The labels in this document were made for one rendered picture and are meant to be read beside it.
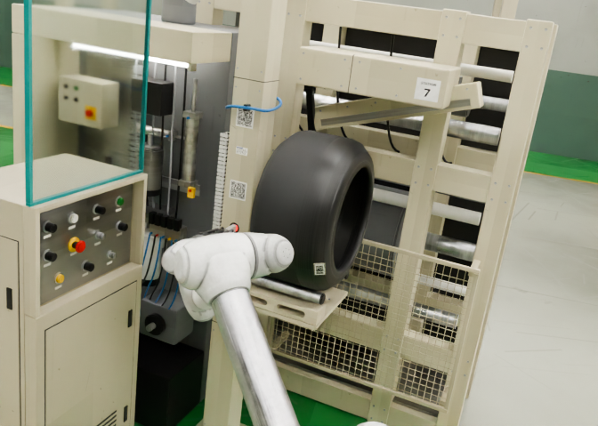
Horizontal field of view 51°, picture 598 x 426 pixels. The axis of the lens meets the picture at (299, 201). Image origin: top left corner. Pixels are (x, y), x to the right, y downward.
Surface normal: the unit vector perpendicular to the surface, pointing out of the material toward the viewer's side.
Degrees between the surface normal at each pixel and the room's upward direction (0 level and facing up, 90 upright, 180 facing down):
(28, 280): 90
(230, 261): 42
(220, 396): 90
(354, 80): 90
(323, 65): 90
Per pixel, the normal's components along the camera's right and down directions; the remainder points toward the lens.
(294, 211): -0.36, -0.01
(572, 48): -0.21, 0.27
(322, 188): -0.01, -0.25
